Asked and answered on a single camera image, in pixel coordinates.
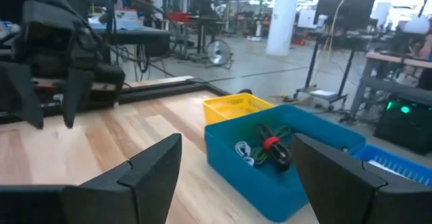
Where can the black computer tower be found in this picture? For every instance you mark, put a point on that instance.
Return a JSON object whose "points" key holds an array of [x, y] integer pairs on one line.
{"points": [[405, 129]]}

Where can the black bar device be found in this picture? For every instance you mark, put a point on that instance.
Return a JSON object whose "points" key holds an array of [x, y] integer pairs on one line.
{"points": [[244, 91]]}

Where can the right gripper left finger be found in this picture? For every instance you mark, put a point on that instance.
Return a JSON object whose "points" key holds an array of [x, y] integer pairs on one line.
{"points": [[101, 203]]}

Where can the teal plastic bin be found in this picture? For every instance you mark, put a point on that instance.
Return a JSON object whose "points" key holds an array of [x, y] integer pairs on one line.
{"points": [[256, 190]]}

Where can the white building column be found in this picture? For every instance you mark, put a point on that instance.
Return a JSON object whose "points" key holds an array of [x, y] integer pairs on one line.
{"points": [[281, 21]]}

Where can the yellow plastic basket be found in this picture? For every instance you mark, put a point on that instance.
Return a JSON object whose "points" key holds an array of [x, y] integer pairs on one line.
{"points": [[216, 114]]}

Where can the metal floor fan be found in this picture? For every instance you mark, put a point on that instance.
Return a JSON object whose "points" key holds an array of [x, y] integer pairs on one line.
{"points": [[219, 52]]}

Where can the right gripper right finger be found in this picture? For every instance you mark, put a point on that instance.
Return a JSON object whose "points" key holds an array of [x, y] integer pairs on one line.
{"points": [[354, 200]]}

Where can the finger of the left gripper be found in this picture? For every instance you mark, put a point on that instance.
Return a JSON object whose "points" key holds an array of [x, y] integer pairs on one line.
{"points": [[27, 96], [76, 92]]}

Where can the blue plastic basket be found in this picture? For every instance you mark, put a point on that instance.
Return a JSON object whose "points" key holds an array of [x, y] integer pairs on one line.
{"points": [[371, 151]]}

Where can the black computer monitor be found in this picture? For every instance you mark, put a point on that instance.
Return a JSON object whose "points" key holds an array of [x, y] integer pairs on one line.
{"points": [[351, 11]]}

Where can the white round object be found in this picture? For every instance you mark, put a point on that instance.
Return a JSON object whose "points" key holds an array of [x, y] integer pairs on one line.
{"points": [[416, 25]]}

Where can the wooden background desk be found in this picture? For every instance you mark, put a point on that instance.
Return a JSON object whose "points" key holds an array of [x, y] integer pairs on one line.
{"points": [[384, 58]]}

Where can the grey side desk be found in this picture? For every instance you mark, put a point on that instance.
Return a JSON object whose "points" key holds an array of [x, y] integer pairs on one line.
{"points": [[141, 40]]}

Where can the black metal table frame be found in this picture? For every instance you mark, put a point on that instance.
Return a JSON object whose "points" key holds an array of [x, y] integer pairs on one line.
{"points": [[162, 90]]}

